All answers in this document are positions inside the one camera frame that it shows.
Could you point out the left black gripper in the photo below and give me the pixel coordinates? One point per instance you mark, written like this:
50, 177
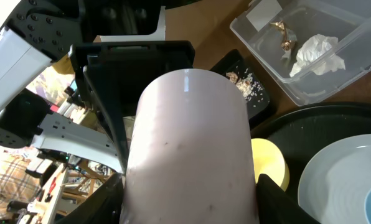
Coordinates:
111, 76

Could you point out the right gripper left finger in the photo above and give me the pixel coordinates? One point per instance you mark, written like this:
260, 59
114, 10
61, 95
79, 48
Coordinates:
102, 207

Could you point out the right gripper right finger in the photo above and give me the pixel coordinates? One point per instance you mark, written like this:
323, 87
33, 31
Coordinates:
276, 207

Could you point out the yellow bowl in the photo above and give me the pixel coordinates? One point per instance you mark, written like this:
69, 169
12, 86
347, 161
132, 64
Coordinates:
269, 160

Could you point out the pink plastic cup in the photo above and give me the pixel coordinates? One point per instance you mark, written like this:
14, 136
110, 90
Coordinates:
190, 159

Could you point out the food scraps and rice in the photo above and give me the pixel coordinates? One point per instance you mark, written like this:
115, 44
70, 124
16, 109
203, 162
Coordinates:
250, 87

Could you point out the white napkin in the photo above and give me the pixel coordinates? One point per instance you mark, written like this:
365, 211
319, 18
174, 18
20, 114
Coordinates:
312, 49

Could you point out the gold foil wrapper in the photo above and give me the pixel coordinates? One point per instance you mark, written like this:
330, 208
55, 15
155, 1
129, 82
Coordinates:
289, 38

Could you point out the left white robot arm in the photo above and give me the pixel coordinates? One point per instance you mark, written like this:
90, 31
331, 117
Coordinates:
39, 33

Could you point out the clear plastic waste bin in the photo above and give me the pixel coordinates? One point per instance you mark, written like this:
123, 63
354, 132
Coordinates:
348, 20

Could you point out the grey ceramic plate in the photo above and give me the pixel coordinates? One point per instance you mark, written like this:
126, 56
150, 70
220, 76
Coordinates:
335, 183

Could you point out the round black serving tray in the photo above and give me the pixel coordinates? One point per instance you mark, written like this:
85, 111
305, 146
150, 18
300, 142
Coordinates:
301, 133

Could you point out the black rectangular tray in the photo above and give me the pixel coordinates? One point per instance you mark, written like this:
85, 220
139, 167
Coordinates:
235, 68

